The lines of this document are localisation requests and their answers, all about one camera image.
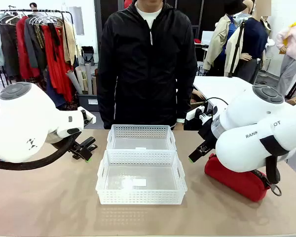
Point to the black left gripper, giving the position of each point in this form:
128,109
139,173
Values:
78,147

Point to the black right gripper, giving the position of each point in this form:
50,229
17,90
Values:
207,134

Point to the red zipper pouch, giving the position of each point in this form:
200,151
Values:
227,175

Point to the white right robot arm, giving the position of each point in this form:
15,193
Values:
236,148

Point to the person's right forearm black sleeve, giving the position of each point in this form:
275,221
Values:
106,103

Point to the person's left forearm black sleeve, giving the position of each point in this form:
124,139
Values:
186,98

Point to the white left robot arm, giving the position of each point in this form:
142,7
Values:
22,123

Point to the person's left hand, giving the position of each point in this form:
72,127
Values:
179,127

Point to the silver wristwatch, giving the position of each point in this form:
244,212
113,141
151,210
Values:
180,121

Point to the grey storage bin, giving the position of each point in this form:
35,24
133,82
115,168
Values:
87,102

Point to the white perforated plastic basket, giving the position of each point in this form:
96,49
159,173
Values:
140,129
140,196

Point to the brown cardboard tube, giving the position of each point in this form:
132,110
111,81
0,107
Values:
94,85

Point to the white paper roll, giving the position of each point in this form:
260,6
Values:
74,82

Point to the grey cardboard tube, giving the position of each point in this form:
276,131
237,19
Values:
88,79

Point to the white background table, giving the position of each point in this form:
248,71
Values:
222,86

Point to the person in black jacket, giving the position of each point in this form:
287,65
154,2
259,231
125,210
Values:
148,74

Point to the black chair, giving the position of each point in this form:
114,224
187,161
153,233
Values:
88,54

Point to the beige hanging garment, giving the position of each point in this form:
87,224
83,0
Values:
69,42

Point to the black hanging scarf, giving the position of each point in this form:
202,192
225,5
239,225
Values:
54,39

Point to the mannequin in beige coat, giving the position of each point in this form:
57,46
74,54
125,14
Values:
217,37

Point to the grey hanging jacket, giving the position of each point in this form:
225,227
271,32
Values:
32,44

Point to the red hanging jacket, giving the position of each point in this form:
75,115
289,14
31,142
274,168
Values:
23,49

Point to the dark grey hanging coat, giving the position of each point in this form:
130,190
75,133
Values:
8,49

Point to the mannequin in navy top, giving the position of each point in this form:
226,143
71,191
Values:
255,37

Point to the mannequin in pink sweater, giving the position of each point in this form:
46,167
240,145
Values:
294,44

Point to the black metal clothes rack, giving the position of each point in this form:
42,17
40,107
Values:
27,11

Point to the mannequin head on rack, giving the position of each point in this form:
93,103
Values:
33,6

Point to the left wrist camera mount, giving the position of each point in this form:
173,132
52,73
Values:
88,118

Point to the grey wall panel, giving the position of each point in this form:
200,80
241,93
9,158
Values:
77,21

